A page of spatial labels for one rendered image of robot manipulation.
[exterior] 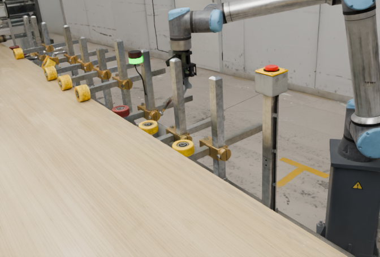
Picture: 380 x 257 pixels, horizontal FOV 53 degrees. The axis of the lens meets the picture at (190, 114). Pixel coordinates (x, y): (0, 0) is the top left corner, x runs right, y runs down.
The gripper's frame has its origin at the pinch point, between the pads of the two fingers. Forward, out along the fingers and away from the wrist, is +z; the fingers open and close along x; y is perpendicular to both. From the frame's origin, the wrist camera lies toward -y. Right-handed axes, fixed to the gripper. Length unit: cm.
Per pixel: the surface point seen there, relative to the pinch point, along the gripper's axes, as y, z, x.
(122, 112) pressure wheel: -16.4, 7.7, -22.8
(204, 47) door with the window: -276, 66, 232
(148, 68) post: -14.5, -10.3, -7.6
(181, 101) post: 10.5, -0.4, -7.7
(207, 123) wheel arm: 6.3, 16.3, 8.6
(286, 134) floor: -64, 98, 153
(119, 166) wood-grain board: 27, 8, -46
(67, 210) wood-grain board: 38, 8, -69
